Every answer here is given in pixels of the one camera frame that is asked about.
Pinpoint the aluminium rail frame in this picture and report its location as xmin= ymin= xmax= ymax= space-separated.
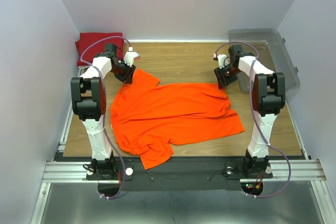
xmin=30 ymin=39 xmax=336 ymax=224

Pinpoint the folded white t shirt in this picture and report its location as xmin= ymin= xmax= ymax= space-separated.
xmin=79 ymin=66 xmax=89 ymax=70

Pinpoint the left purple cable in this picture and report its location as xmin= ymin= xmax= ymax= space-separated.
xmin=80 ymin=37 xmax=134 ymax=201

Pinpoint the orange t shirt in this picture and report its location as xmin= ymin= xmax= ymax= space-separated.
xmin=110 ymin=69 xmax=244 ymax=169

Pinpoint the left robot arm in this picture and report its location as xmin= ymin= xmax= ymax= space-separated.
xmin=70 ymin=43 xmax=140 ymax=179

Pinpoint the purple cable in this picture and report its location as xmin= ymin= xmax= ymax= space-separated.
xmin=214 ymin=41 xmax=291 ymax=200
xmin=80 ymin=37 xmax=134 ymax=201

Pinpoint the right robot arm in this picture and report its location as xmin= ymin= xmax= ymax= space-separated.
xmin=213 ymin=42 xmax=286 ymax=177

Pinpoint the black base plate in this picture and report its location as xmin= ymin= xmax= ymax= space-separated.
xmin=83 ymin=156 xmax=272 ymax=195

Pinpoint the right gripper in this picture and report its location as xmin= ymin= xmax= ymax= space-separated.
xmin=214 ymin=63 xmax=241 ymax=89

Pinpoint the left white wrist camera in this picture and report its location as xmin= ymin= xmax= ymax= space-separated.
xmin=123 ymin=51 xmax=140 ymax=67

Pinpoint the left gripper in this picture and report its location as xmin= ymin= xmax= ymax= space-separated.
xmin=111 ymin=59 xmax=137 ymax=84

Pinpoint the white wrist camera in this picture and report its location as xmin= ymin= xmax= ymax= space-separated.
xmin=123 ymin=51 xmax=140 ymax=67
xmin=213 ymin=54 xmax=230 ymax=69

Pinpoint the clear plastic bin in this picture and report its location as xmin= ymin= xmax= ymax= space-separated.
xmin=227 ymin=28 xmax=300 ymax=102

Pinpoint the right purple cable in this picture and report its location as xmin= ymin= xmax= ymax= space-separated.
xmin=214 ymin=41 xmax=291 ymax=200

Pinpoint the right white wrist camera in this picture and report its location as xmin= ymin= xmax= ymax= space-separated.
xmin=213 ymin=54 xmax=230 ymax=69

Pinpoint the folded red t shirt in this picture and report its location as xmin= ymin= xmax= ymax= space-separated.
xmin=75 ymin=33 xmax=124 ymax=67

